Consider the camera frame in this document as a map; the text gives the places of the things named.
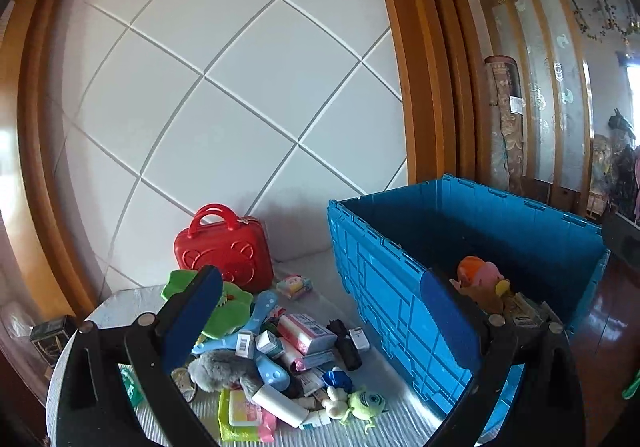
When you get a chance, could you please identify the green wet wipes pack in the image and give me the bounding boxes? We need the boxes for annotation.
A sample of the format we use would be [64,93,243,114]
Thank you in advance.
[217,388,276,445]

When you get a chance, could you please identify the green object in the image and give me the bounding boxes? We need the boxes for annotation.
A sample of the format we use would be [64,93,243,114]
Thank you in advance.
[621,369,640,400]

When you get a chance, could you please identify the blue plastic storage crate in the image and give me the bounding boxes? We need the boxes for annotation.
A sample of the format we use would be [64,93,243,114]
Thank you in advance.
[327,174,612,420]

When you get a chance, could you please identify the blue white plush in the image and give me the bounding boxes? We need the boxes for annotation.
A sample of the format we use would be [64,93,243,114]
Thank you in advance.
[320,369,353,423]

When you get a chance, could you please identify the tall green box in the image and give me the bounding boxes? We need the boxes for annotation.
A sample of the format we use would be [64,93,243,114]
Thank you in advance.
[120,366,146,409]

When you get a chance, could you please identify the white green medicine box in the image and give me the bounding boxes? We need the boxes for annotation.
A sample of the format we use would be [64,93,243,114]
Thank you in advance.
[255,329,285,359]

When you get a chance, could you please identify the black folding umbrella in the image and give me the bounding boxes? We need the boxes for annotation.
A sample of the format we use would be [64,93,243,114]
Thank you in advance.
[326,319,363,371]

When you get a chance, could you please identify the rolled patterned carpet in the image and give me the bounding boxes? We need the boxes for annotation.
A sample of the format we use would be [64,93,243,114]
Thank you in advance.
[484,54,526,198]

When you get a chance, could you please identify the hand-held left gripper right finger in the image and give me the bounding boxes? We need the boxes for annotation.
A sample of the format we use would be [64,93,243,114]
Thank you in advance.
[421,269,586,447]

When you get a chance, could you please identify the pastel pink yellow packet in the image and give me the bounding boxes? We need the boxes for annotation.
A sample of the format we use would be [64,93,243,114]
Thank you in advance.
[276,274,313,300]

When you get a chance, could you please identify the small red suitcase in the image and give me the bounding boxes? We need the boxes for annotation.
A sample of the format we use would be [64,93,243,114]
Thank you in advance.
[174,203,275,293]

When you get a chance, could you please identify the wooden wall frame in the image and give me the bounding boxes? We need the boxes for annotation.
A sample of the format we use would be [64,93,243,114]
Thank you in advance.
[0,0,476,323]

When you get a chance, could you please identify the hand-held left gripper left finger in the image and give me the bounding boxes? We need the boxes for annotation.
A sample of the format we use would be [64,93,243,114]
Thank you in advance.
[54,264,224,447]

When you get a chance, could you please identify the light blue plastic toy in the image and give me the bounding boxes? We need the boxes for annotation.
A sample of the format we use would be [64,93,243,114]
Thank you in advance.
[192,289,291,390]

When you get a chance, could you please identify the white teal medicine box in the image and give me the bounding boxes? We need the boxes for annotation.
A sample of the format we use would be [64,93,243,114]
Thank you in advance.
[300,409,333,430]

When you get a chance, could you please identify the clear plastic bag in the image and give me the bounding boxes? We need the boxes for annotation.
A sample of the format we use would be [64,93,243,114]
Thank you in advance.
[0,297,36,343]

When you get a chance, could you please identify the grey furry plush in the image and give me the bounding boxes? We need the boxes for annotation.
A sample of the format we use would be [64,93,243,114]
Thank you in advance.
[187,348,263,393]

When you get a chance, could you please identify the dark box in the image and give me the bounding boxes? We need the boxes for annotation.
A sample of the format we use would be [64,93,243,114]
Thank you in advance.
[29,314,81,368]

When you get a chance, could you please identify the pink white tissue pack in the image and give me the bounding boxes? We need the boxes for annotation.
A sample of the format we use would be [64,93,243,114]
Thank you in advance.
[277,313,337,355]

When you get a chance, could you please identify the green crocodile plush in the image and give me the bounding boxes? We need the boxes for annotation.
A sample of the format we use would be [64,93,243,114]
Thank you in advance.
[161,269,255,340]

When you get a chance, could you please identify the white barcode box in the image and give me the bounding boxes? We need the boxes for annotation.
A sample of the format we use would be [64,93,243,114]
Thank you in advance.
[235,329,256,360]

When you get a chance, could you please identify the white cloth covered desktop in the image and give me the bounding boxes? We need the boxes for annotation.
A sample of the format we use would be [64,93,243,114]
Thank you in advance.
[45,252,526,447]

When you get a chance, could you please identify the pink pig plush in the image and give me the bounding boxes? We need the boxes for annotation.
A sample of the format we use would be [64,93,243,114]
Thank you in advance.
[450,255,506,298]

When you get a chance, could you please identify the white tube bottle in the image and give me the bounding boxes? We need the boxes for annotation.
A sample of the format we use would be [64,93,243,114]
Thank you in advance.
[251,383,311,429]

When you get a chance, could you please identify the grey blue pack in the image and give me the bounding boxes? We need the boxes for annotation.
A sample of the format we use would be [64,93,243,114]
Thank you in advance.
[302,349,337,370]

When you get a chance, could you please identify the pink wipes pack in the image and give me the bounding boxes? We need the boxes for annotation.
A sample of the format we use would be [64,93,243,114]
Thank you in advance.
[260,409,277,443]

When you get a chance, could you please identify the hanging wall ornaments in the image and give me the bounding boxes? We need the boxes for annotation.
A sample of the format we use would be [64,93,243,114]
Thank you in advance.
[567,0,640,45]

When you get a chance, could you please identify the green one-eyed monster plush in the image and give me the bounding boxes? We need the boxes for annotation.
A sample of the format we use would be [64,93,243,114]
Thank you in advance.
[342,386,388,434]

